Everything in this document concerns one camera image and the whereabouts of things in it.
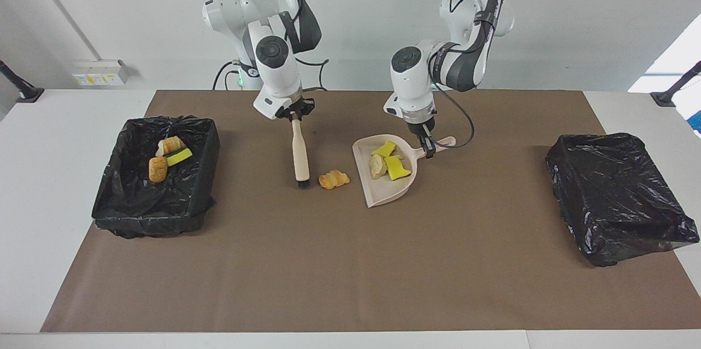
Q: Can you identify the black bag-lined bin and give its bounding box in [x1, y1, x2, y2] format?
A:
[545, 132, 700, 268]
[91, 115, 221, 239]

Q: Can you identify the beige hand brush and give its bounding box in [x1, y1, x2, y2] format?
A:
[291, 117, 311, 190]

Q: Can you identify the brown oval bread roll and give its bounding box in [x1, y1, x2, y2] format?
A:
[148, 157, 168, 184]

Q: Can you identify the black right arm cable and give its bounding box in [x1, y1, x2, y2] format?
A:
[298, 58, 330, 92]

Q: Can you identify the beige striped bread chunk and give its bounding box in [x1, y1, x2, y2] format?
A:
[156, 136, 186, 157]

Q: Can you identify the black camera stand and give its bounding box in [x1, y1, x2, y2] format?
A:
[0, 60, 45, 104]
[650, 61, 701, 107]

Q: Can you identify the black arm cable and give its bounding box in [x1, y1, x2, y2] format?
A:
[433, 83, 475, 150]
[298, 58, 330, 92]

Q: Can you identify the notched yellow sponge piece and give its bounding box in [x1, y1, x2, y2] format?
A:
[383, 156, 412, 181]

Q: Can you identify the orange glazed croissant piece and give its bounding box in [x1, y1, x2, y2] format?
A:
[318, 170, 351, 190]

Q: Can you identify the yellow and green sponge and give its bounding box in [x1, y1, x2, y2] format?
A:
[165, 147, 194, 167]

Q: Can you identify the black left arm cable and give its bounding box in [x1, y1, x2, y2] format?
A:
[433, 83, 475, 150]

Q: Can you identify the brown table mat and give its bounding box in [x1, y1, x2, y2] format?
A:
[41, 90, 701, 333]

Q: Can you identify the pink plastic dustpan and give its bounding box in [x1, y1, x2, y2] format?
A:
[352, 134, 457, 209]

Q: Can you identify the white wall power outlet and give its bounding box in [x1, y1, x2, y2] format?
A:
[72, 60, 130, 87]

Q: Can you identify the black right base cable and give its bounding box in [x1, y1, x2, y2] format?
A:
[212, 60, 242, 90]

